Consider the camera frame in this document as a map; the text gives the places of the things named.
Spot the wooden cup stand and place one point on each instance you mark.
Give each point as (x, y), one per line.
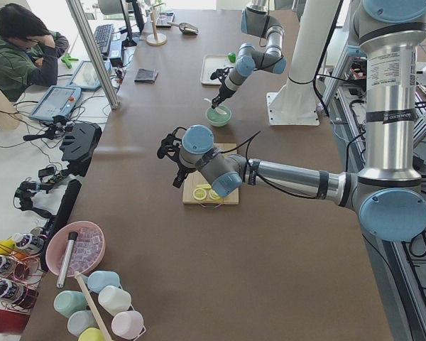
(156, 38)

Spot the pink bowl of ice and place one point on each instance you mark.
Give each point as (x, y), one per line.
(88, 249)

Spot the blue teach pendant far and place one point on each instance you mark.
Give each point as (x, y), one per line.
(85, 77)

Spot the copper wire bottle rack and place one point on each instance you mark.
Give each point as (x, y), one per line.
(20, 274)

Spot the aluminium frame post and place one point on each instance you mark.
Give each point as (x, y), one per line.
(81, 22)

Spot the yellow plastic knife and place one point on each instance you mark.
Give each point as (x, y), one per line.
(204, 186)

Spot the wooden stick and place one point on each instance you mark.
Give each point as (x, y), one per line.
(92, 306)

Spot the black headset device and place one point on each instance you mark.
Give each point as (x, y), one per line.
(78, 146)

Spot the green lime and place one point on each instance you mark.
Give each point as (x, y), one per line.
(232, 57)

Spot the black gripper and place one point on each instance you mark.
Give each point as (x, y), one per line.
(223, 94)
(182, 168)

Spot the grey purple folded cloth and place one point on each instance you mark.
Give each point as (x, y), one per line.
(146, 75)

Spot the metal scoop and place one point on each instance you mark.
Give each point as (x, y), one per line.
(185, 28)

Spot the blue teach pendant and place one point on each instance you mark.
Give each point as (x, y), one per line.
(85, 77)
(57, 101)

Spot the black monitor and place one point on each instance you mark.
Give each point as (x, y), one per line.
(131, 38)

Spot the white ceramic spoon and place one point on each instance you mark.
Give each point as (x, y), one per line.
(217, 109)

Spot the person in green jacket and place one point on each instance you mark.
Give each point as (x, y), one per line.
(29, 52)

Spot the light blue cup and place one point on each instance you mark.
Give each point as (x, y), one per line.
(98, 280)

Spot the blue teach pendant near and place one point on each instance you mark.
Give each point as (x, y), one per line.
(57, 101)

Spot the metal tube in bowl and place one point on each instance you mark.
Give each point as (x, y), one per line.
(72, 237)

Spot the mint green cup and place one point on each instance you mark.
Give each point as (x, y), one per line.
(69, 302)

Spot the mint green bowl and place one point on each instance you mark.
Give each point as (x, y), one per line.
(216, 118)

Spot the pink cup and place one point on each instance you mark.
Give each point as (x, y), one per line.
(128, 324)

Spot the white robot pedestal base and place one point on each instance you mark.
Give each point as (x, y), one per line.
(295, 103)

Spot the wooden cutting board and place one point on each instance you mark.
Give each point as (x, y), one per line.
(215, 167)

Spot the white cup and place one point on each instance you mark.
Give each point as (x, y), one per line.
(114, 300)

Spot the pale blue cup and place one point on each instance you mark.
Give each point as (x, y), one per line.
(79, 321)

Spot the cream rabbit serving tray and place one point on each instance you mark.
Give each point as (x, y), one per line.
(210, 64)

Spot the black keyboard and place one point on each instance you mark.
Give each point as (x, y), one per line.
(102, 36)

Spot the yellow cup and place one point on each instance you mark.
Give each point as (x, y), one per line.
(91, 334)

